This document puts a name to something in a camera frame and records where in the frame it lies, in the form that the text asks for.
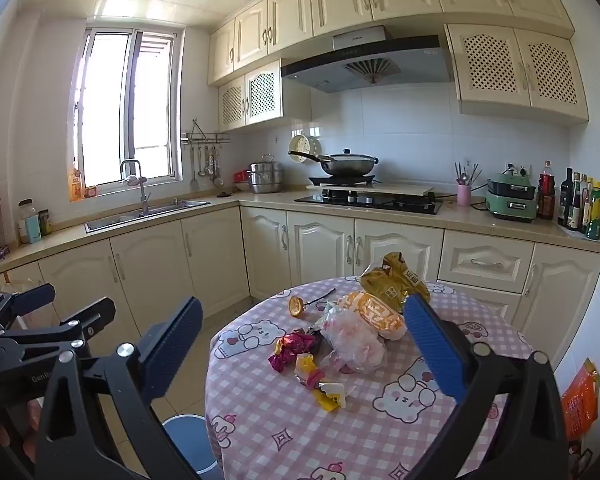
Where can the steel kitchen sink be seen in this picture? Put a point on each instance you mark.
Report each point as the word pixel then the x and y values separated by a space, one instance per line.
pixel 130 217

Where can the gold snack bag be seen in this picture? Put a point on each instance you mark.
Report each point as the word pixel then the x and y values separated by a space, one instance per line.
pixel 390 280

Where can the cream perforated colander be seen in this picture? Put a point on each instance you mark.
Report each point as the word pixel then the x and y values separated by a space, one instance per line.
pixel 302 147

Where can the pink checked bear tablecloth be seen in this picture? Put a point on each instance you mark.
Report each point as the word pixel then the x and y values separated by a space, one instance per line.
pixel 280 420

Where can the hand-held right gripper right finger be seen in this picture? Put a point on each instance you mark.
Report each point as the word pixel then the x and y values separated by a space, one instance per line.
pixel 432 345

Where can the steel spatula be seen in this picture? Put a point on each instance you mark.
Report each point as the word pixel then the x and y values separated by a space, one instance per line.
pixel 194 180

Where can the clear pink plastic bag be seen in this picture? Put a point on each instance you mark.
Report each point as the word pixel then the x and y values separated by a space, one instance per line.
pixel 352 342

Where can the pink utensil holder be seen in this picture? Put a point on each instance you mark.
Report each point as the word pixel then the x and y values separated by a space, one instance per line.
pixel 464 195

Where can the blue trash bin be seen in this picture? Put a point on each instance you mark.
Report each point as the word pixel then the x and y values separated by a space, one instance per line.
pixel 190 442

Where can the dark thin stick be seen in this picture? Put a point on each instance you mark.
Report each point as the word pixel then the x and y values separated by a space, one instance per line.
pixel 321 297

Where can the red purple candy wrapper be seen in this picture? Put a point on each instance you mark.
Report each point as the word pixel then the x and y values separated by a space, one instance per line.
pixel 292 347

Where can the orange and white snack bag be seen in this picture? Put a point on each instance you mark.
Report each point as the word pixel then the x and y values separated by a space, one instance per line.
pixel 375 315

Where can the black burner plate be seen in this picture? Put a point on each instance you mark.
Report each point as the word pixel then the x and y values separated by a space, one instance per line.
pixel 340 180

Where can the dark green glass bottle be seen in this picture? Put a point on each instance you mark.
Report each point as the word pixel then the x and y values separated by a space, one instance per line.
pixel 565 200

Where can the cream base cabinets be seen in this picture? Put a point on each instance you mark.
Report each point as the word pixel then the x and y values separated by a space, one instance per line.
pixel 210 255

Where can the pink cloth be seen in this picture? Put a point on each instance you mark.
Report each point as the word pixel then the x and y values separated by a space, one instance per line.
pixel 132 179

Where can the yellow and white wrapper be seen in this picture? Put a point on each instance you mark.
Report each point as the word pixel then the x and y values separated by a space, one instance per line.
pixel 330 395

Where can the brown vinegar bottle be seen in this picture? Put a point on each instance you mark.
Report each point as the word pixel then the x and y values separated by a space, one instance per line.
pixel 585 207

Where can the steel skimmer spoon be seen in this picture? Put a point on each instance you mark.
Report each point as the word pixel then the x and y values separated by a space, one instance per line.
pixel 202 170

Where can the small lattice door cabinet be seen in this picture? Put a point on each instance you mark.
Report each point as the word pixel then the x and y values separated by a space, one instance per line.
pixel 262 92

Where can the white lid jar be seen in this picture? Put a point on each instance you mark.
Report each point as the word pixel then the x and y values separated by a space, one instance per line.
pixel 29 222

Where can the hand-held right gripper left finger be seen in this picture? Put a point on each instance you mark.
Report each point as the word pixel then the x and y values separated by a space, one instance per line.
pixel 172 345

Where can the red container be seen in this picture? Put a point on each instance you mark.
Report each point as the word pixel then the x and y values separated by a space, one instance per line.
pixel 240 176

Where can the grey range hood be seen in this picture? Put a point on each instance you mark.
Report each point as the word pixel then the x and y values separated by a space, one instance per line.
pixel 330 67

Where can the orange dish soap bottle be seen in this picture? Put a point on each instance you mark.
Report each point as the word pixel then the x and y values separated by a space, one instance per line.
pixel 75 185

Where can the kitchen window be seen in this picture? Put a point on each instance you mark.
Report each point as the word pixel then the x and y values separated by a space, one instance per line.
pixel 125 110

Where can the small orange box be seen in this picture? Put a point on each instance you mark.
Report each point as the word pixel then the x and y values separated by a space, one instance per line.
pixel 90 191

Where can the green electric grill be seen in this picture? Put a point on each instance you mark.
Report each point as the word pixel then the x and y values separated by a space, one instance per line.
pixel 510 200

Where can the dark soy sauce bottle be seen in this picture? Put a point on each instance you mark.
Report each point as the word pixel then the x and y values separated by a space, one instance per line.
pixel 576 205

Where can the orange printed bag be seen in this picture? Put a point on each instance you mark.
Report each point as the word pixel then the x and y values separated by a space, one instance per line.
pixel 580 400

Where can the steel utensil rack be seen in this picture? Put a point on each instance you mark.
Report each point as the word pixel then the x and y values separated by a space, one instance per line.
pixel 205 136

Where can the green yellow-label bottle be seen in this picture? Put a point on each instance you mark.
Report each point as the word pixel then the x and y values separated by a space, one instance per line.
pixel 596 215

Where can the white bowl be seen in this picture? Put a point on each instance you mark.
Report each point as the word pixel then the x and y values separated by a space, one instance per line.
pixel 241 186

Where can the black glass gas stove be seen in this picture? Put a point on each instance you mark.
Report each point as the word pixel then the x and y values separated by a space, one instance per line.
pixel 370 201

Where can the wall outlet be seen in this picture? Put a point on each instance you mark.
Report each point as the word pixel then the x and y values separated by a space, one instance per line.
pixel 520 167

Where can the steel steamer pot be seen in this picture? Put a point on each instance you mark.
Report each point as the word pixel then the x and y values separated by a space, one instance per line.
pixel 265 177

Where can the yellow candy wrapper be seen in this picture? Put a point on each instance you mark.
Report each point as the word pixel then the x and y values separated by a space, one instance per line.
pixel 307 367

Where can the steel sink faucet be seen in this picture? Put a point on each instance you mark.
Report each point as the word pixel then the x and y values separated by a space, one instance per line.
pixel 142 195

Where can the steel ladle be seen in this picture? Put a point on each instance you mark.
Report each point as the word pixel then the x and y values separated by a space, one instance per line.
pixel 218 180

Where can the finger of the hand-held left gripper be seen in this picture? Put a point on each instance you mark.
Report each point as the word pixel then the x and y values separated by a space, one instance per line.
pixel 92 315
pixel 32 294

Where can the large lattice door cabinet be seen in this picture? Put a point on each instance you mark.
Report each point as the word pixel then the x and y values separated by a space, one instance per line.
pixel 515 67

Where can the person's left hand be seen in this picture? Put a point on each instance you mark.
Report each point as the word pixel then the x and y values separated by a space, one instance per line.
pixel 24 435

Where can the steel wok with lid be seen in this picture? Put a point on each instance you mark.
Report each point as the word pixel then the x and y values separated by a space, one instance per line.
pixel 347 164

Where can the round toasted bread slice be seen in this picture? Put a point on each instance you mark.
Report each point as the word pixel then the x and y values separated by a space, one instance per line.
pixel 296 306

